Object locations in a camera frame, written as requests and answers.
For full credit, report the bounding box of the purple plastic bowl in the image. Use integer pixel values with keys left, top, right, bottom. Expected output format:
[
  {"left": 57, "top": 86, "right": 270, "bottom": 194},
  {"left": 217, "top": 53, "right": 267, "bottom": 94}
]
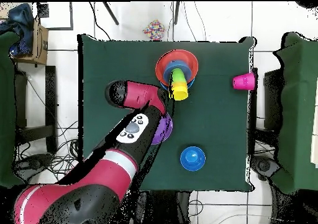
[{"left": 150, "top": 112, "right": 173, "bottom": 146}]

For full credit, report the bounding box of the yellow plastic cup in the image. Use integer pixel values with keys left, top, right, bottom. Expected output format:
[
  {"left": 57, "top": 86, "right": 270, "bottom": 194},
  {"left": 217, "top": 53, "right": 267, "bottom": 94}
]
[{"left": 168, "top": 87, "right": 189, "bottom": 101}]

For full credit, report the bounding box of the orange plastic cup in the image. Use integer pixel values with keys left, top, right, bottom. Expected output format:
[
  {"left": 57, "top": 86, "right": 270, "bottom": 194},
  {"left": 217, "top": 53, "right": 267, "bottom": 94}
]
[{"left": 169, "top": 81, "right": 188, "bottom": 91}]

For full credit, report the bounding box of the large light blue bowl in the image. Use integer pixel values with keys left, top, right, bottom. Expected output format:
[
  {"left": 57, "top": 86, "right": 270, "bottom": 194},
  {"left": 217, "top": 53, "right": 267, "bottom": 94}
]
[{"left": 159, "top": 78, "right": 196, "bottom": 91}]

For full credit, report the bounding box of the green plastic cup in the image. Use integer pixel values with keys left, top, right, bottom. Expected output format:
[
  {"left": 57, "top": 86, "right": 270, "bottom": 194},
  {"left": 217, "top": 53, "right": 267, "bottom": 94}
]
[{"left": 169, "top": 68, "right": 186, "bottom": 84}]

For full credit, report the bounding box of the small light blue bowl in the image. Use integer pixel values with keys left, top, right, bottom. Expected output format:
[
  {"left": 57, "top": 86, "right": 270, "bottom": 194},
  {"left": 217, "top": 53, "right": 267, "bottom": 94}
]
[{"left": 163, "top": 60, "right": 193, "bottom": 82}]

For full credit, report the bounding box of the wide orange-red bowl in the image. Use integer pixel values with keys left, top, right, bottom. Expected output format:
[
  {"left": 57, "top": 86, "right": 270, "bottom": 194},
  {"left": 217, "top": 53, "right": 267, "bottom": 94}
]
[{"left": 155, "top": 49, "right": 199, "bottom": 87}]

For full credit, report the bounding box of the pink plastic cup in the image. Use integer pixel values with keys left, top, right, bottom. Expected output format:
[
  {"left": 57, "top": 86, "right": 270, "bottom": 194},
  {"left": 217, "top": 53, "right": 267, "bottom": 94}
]
[{"left": 232, "top": 72, "right": 256, "bottom": 91}]

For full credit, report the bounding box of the small dark blue bowl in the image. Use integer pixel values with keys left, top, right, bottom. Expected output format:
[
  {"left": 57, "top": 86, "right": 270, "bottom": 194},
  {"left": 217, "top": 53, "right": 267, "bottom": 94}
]
[{"left": 179, "top": 146, "right": 206, "bottom": 172}]

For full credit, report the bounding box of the dark green tablecloth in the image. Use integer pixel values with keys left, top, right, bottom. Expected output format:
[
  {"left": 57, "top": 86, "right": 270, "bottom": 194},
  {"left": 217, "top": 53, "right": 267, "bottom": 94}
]
[{"left": 78, "top": 34, "right": 257, "bottom": 192}]

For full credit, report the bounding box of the black tripod leg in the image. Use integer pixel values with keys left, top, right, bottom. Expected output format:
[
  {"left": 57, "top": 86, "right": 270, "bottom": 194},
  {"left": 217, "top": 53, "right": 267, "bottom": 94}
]
[
  {"left": 102, "top": 1, "right": 120, "bottom": 26},
  {"left": 173, "top": 1, "right": 180, "bottom": 25}
]

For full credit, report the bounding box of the cardboard box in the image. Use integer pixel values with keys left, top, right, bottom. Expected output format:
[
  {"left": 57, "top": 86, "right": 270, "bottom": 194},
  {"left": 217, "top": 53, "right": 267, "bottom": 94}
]
[{"left": 14, "top": 19, "right": 49, "bottom": 66}]

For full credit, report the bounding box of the green cloth covered table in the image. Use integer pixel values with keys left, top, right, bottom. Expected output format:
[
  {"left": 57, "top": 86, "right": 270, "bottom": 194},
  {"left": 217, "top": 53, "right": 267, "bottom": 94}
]
[
  {"left": 270, "top": 32, "right": 318, "bottom": 195},
  {"left": 0, "top": 31, "right": 25, "bottom": 191}
]

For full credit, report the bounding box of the blue cloth bundle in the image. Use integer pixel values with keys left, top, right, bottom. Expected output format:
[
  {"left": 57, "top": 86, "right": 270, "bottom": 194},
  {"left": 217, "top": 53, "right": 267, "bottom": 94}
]
[{"left": 0, "top": 2, "right": 34, "bottom": 57}]

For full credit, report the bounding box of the tangle of floor cables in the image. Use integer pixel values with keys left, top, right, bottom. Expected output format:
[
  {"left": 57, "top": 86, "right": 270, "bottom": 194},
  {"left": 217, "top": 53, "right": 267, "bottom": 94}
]
[{"left": 14, "top": 119, "right": 80, "bottom": 180}]

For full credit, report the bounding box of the black stool frame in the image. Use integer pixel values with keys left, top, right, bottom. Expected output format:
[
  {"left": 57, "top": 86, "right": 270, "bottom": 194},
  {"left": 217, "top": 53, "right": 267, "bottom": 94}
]
[
  {"left": 14, "top": 65, "right": 58, "bottom": 155},
  {"left": 248, "top": 67, "right": 284, "bottom": 140}
]

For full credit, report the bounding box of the black pedestal foot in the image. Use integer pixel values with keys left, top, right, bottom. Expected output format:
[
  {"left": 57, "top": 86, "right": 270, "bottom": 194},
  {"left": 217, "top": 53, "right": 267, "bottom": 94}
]
[
  {"left": 14, "top": 153, "right": 54, "bottom": 177},
  {"left": 250, "top": 155, "right": 281, "bottom": 181}
]

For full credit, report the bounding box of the black rectangular frame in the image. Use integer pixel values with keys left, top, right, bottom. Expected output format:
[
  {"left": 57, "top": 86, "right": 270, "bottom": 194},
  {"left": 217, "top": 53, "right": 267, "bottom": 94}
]
[{"left": 37, "top": 1, "right": 74, "bottom": 31}]

